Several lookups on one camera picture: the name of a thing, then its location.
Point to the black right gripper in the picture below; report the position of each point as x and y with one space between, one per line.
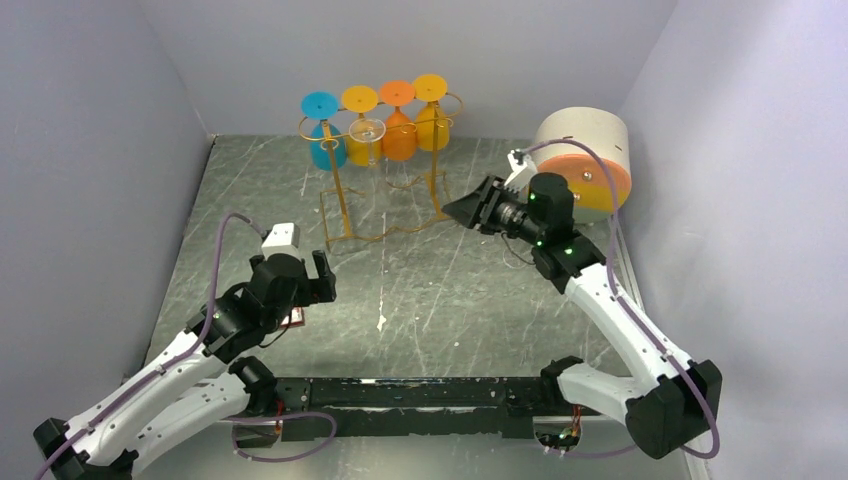
466 210

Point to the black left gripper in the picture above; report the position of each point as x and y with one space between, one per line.
316 289

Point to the clear wine glass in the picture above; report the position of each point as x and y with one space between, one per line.
365 150

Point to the gold wire glass rack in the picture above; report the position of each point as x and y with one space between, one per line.
334 209

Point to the blue wine glass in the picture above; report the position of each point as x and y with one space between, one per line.
327 148

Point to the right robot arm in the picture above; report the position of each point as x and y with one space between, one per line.
668 399

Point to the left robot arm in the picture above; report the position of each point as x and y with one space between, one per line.
205 375

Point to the orange wine glass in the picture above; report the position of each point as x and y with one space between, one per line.
399 142

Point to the yellow wine glass right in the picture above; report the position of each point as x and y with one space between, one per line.
431 122

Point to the yellow wine glass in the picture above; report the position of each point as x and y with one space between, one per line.
431 122
359 99

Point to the yellow wine glass left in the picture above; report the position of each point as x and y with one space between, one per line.
359 99

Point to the small red white box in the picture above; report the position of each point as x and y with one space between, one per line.
296 318

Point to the round beige drawer cabinet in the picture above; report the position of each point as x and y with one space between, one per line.
589 175

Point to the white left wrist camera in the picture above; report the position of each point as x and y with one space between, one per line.
282 238

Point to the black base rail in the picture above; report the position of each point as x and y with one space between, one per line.
511 407

